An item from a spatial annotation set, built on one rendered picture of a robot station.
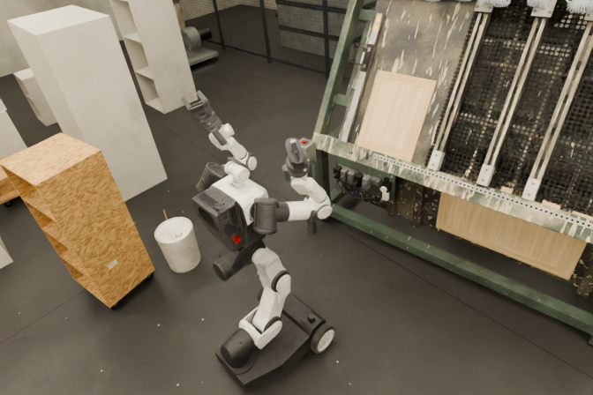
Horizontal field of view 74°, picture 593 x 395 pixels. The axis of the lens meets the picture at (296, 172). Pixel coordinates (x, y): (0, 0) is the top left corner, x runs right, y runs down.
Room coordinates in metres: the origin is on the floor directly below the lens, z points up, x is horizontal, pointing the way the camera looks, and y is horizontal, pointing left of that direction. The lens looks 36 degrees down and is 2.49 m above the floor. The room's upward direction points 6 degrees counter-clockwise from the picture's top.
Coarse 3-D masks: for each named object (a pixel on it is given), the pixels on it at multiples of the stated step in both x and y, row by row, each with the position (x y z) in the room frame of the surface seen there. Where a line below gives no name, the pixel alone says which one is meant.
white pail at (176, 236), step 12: (156, 228) 2.39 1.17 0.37; (168, 228) 2.38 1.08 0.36; (180, 228) 2.36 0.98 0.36; (192, 228) 2.36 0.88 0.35; (156, 240) 2.26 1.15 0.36; (168, 240) 2.25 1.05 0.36; (180, 240) 2.23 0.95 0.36; (192, 240) 2.32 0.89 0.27; (168, 252) 2.22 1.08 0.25; (180, 252) 2.22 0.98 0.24; (192, 252) 2.28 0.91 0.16; (180, 264) 2.22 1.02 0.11; (192, 264) 2.26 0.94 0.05
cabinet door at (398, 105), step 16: (384, 80) 2.63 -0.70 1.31; (400, 80) 2.56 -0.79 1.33; (416, 80) 2.49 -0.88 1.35; (432, 80) 2.42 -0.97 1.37; (384, 96) 2.57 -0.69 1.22; (400, 96) 2.50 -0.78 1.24; (416, 96) 2.43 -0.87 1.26; (368, 112) 2.57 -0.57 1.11; (384, 112) 2.50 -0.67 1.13; (400, 112) 2.43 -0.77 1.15; (416, 112) 2.37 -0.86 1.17; (368, 128) 2.50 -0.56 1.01; (384, 128) 2.43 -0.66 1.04; (400, 128) 2.37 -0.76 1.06; (416, 128) 2.30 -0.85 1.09; (368, 144) 2.43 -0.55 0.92; (384, 144) 2.37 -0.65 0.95; (400, 144) 2.30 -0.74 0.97; (416, 144) 2.24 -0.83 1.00
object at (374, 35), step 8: (376, 16) 2.91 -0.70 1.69; (384, 16) 2.90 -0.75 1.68; (376, 24) 2.88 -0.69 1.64; (376, 32) 2.85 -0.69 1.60; (376, 40) 2.83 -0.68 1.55; (368, 64) 2.75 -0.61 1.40; (360, 72) 2.75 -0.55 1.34; (368, 72) 2.75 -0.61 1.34; (360, 80) 2.72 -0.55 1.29; (360, 88) 2.69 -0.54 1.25; (360, 96) 2.67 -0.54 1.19; (352, 104) 2.66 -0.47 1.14; (352, 112) 2.62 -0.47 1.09; (352, 120) 2.59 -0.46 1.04; (344, 128) 2.59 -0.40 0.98; (352, 128) 2.59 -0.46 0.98; (344, 136) 2.56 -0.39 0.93
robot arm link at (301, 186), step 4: (292, 180) 1.34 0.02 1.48; (296, 180) 1.33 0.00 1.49; (300, 180) 1.33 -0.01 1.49; (308, 180) 1.41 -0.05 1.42; (312, 180) 1.40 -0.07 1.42; (292, 184) 1.33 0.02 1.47; (296, 184) 1.32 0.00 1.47; (300, 184) 1.31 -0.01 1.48; (304, 184) 1.32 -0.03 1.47; (308, 184) 1.34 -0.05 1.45; (312, 184) 1.38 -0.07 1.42; (316, 184) 1.40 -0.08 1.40; (296, 188) 1.33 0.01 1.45; (300, 188) 1.33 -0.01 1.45; (304, 188) 1.32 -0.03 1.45; (308, 188) 1.33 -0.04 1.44; (312, 188) 1.36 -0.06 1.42; (300, 192) 1.35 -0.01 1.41; (304, 192) 1.34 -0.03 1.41; (308, 192) 1.34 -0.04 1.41
